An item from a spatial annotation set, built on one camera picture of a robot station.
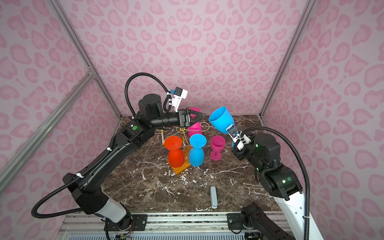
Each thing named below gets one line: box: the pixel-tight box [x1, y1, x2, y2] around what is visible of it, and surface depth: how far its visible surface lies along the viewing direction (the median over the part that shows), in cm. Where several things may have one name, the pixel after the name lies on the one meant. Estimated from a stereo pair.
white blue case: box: [210, 186, 218, 209], surface depth 80 cm
